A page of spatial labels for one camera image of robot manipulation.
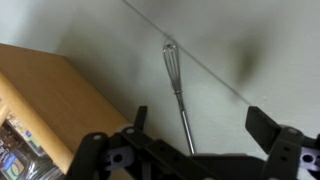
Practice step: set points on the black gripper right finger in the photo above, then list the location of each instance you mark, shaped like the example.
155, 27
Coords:
286, 150

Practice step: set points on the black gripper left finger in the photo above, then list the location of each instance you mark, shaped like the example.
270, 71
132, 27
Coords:
90, 156

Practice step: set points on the small metal whisk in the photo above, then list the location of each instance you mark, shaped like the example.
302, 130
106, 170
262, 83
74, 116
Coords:
186, 130

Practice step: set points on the small wooden spice rack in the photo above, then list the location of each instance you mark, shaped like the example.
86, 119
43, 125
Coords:
50, 90

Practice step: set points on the labelled spice jar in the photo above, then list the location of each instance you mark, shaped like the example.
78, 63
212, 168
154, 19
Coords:
28, 135
13, 160

